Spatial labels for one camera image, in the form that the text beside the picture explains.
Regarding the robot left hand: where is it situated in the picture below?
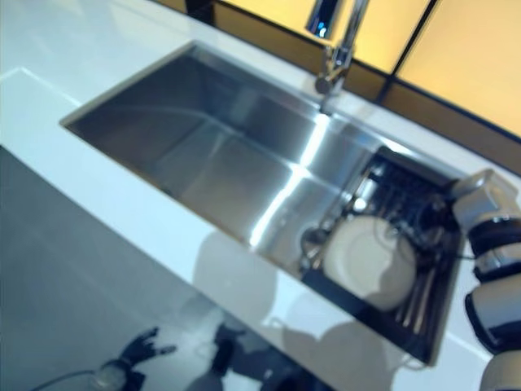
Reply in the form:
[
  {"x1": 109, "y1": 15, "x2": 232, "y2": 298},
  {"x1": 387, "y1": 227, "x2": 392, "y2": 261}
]
[{"x1": 121, "y1": 327, "x2": 177, "y2": 363}]

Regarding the cream round ceramic plate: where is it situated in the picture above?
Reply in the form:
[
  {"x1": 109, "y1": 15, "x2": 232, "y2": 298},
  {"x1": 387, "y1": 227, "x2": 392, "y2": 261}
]
[{"x1": 323, "y1": 215, "x2": 418, "y2": 311}]

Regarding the black dish drying rack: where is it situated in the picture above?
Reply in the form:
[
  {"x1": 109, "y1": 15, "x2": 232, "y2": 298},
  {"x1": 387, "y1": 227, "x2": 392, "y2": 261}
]
[{"x1": 303, "y1": 146, "x2": 466, "y2": 366}]

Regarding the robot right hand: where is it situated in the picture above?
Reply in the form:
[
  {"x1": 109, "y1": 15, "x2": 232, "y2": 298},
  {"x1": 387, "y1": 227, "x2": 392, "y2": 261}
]
[{"x1": 417, "y1": 197, "x2": 457, "y2": 244}]

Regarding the steel sink drain strainer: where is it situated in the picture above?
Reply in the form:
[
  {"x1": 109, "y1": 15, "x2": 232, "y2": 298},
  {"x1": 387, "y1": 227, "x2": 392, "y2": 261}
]
[{"x1": 300, "y1": 227, "x2": 331, "y2": 266}]

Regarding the chrome gooseneck kitchen faucet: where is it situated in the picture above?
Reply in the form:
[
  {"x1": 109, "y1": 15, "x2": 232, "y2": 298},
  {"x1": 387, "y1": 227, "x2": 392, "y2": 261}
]
[{"x1": 304, "y1": 0, "x2": 370, "y2": 117}]

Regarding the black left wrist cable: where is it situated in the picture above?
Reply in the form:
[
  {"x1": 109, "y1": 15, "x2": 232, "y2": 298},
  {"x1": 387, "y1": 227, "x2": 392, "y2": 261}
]
[{"x1": 35, "y1": 367, "x2": 103, "y2": 391}]

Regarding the stainless steel sink basin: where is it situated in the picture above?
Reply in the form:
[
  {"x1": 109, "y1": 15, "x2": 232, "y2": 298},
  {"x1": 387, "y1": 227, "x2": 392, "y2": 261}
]
[{"x1": 59, "y1": 39, "x2": 466, "y2": 366}]

